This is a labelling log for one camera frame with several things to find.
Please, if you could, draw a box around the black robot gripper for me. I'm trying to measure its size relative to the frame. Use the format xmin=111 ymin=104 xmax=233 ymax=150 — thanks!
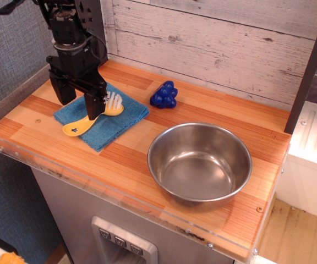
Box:
xmin=46 ymin=47 xmax=107 ymax=120

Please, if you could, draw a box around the yellow brush with white bristles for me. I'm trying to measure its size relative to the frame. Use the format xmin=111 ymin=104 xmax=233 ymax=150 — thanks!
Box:
xmin=62 ymin=92 xmax=124 ymax=137

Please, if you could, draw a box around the blue cloth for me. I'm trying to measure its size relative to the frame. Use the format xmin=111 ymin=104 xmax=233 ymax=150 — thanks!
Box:
xmin=53 ymin=83 xmax=149 ymax=152

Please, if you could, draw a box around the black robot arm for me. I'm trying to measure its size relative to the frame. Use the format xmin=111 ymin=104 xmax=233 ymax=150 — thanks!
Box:
xmin=38 ymin=1 xmax=107 ymax=120

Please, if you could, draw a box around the silver metal bowl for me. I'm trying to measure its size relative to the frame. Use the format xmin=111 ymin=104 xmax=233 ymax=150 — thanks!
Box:
xmin=147 ymin=123 xmax=252 ymax=211

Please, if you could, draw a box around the blue toy grape bunch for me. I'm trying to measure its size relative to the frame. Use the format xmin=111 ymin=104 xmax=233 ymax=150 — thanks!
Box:
xmin=150 ymin=80 xmax=178 ymax=109

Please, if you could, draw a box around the grey toy fridge cabinet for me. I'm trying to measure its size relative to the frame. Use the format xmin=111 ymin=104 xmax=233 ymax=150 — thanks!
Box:
xmin=32 ymin=169 xmax=234 ymax=263

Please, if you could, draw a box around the silver ice dispenser panel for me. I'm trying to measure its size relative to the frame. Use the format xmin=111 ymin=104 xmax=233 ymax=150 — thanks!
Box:
xmin=91 ymin=216 xmax=159 ymax=263

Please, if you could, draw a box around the orange object bottom left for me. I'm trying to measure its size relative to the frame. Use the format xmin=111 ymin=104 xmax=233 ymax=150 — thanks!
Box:
xmin=0 ymin=252 xmax=26 ymax=264

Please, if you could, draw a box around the dark grey right post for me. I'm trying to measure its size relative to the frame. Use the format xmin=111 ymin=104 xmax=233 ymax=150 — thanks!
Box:
xmin=284 ymin=38 xmax=317 ymax=134

